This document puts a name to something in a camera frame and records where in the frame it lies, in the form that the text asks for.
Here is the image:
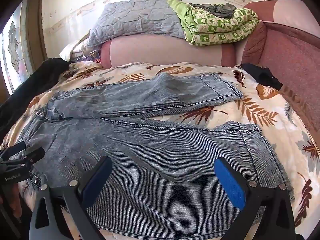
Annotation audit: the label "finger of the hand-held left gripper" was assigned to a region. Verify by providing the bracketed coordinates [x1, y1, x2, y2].
[0, 147, 45, 172]
[0, 141, 27, 159]

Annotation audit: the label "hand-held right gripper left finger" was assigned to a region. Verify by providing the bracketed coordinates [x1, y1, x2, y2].
[29, 156, 113, 240]

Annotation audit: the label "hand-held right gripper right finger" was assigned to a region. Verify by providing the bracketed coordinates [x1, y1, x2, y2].
[214, 157, 297, 240]

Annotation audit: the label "blue denim pants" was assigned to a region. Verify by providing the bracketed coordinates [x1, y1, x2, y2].
[24, 73, 295, 233]

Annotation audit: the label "person's left hand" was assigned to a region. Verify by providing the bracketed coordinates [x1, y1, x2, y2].
[10, 184, 23, 219]

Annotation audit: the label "leaf print blanket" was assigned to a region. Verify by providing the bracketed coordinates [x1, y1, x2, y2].
[0, 61, 320, 240]

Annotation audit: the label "large black cloth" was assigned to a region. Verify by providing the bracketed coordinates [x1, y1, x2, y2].
[0, 58, 72, 140]

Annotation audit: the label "stained glass window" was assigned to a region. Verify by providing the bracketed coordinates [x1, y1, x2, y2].
[0, 1, 33, 95]

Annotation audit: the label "small black cloth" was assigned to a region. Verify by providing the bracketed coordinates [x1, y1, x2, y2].
[240, 63, 284, 90]

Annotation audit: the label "white pillow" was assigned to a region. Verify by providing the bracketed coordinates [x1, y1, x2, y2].
[59, 30, 103, 62]

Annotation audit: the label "colourful packet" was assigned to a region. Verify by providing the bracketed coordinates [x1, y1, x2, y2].
[76, 51, 103, 64]

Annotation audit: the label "pink sofa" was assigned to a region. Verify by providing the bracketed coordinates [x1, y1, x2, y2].
[100, 0, 320, 140]

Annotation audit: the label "green patterned quilt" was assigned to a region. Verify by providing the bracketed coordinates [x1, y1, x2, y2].
[167, 0, 259, 46]

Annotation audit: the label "grey quilted blanket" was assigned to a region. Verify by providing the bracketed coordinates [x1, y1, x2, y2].
[86, 0, 187, 52]

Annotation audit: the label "grey crumpled cloth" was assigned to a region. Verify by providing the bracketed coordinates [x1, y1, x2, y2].
[187, 2, 237, 19]

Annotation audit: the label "wooden window frame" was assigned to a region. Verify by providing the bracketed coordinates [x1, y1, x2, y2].
[21, 0, 48, 60]

